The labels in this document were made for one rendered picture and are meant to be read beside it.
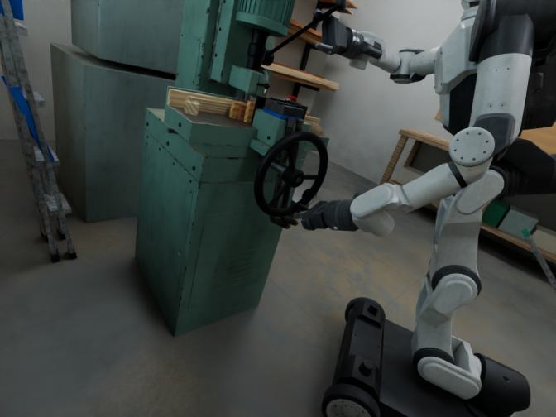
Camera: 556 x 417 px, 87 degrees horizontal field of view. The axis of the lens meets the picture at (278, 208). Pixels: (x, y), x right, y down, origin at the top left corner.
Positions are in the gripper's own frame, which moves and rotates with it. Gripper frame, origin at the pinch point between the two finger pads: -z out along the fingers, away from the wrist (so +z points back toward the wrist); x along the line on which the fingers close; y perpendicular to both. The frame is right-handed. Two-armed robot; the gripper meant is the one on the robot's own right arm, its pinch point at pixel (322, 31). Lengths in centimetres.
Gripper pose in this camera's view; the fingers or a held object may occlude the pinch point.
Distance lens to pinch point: 113.6
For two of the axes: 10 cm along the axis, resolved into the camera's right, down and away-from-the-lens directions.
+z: 7.6, -0.8, 6.4
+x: 0.7, 10.0, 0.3
